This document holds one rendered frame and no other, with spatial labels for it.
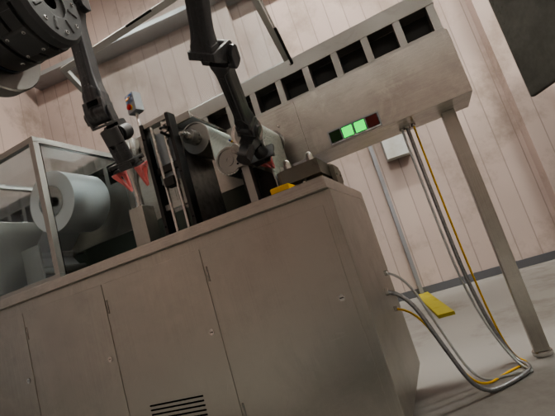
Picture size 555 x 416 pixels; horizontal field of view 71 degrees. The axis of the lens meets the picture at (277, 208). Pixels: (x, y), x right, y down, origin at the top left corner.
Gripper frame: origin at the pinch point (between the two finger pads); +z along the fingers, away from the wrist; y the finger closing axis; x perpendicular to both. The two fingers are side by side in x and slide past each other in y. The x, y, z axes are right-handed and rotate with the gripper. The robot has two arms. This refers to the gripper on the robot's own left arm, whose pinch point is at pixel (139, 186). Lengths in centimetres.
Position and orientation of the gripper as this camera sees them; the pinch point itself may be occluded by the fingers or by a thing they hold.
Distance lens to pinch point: 135.0
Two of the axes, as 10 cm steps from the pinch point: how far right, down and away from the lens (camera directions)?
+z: 3.6, 8.7, 3.4
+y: -9.3, 3.2, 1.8
